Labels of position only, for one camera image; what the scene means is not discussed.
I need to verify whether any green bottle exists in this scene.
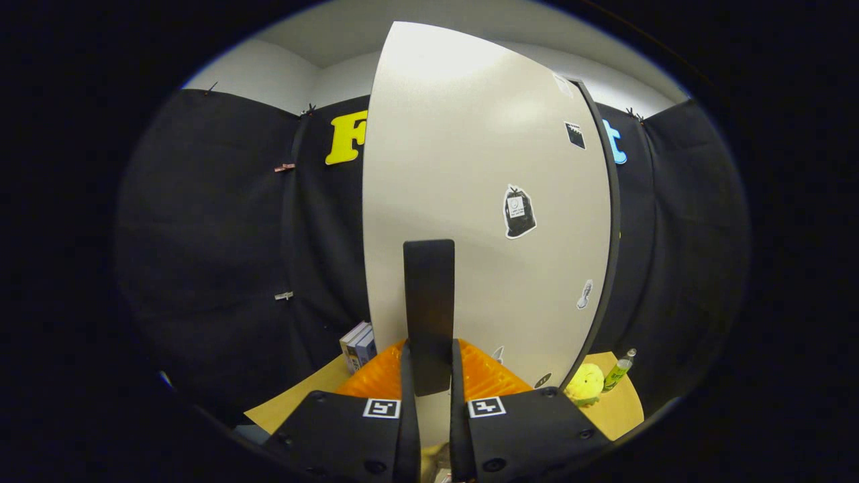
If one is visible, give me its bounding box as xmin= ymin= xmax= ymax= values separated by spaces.
xmin=602 ymin=347 xmax=637 ymax=393

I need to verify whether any beige shoe cabinet door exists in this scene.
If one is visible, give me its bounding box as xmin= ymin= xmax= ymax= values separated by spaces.
xmin=362 ymin=20 xmax=613 ymax=447

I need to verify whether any grey shoe cabinet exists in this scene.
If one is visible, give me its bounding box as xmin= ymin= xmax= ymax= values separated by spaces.
xmin=560 ymin=77 xmax=622 ymax=391

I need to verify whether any yellow-spined book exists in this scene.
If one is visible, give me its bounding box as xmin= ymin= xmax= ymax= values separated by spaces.
xmin=339 ymin=321 xmax=370 ymax=374

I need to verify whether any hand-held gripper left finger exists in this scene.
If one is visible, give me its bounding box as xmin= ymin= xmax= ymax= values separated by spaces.
xmin=265 ymin=339 xmax=422 ymax=483

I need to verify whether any black backdrop cloth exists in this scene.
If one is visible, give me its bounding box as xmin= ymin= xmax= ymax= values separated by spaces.
xmin=114 ymin=87 xmax=751 ymax=430

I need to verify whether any yellow round plush toy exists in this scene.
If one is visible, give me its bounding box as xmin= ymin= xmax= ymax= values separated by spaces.
xmin=564 ymin=362 xmax=605 ymax=408

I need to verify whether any white book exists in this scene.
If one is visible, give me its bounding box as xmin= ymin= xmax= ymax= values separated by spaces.
xmin=346 ymin=325 xmax=374 ymax=371

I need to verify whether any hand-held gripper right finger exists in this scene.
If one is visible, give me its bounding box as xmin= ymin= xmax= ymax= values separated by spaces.
xmin=448 ymin=339 xmax=613 ymax=483

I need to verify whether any black door handle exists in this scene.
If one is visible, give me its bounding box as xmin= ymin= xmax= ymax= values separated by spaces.
xmin=403 ymin=239 xmax=456 ymax=396

